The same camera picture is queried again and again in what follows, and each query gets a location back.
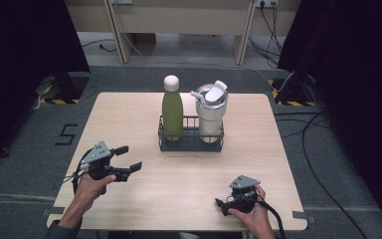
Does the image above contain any black curtain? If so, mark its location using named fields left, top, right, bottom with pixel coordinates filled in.
left=0, top=0, right=91, bottom=168
left=277, top=0, right=382, bottom=239

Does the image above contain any black wire basket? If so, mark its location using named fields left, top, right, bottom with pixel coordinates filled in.
left=157, top=115, right=226, bottom=153

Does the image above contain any bundle of black cables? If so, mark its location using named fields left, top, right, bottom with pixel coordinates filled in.
left=247, top=2, right=285, bottom=70

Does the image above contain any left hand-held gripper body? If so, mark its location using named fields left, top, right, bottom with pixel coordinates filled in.
left=80, top=140, right=117, bottom=182

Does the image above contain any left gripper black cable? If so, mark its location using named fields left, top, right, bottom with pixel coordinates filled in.
left=61, top=149, right=96, bottom=239

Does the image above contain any grey tape piece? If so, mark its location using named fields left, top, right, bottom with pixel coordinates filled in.
left=291, top=210, right=317, bottom=224
left=40, top=206, right=66, bottom=217

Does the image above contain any white wall socket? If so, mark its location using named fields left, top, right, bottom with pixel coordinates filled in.
left=255, top=0, right=280, bottom=9

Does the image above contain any black floor cable with plug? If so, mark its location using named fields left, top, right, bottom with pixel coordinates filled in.
left=81, top=38, right=118, bottom=54

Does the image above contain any white tumbler with straw lid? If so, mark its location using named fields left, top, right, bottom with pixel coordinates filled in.
left=190, top=80, right=230, bottom=144

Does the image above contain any long black floor cable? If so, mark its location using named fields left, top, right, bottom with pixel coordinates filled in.
left=273, top=111, right=370, bottom=239

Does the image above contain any stand base with hazard tape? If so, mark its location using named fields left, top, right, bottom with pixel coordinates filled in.
left=35, top=72, right=91, bottom=106
left=268, top=74, right=316, bottom=108

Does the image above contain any person's left hand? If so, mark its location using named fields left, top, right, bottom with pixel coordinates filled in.
left=74, top=170, right=117, bottom=211

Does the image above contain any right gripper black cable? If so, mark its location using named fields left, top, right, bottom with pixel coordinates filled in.
left=256, top=198, right=287, bottom=239

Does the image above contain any light wooden desk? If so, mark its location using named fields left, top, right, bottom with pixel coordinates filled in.
left=63, top=0, right=302, bottom=67

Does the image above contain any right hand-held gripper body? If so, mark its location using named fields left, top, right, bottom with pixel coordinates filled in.
left=226, top=174, right=262, bottom=214

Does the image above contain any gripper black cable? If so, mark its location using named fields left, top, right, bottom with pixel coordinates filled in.
left=256, top=198, right=287, bottom=239
left=61, top=149, right=96, bottom=239

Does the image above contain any green bottle with white cap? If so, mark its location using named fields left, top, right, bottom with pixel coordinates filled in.
left=161, top=75, right=185, bottom=142

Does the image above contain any person's right hand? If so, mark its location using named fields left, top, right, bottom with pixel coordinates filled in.
left=227, top=184, right=274, bottom=234

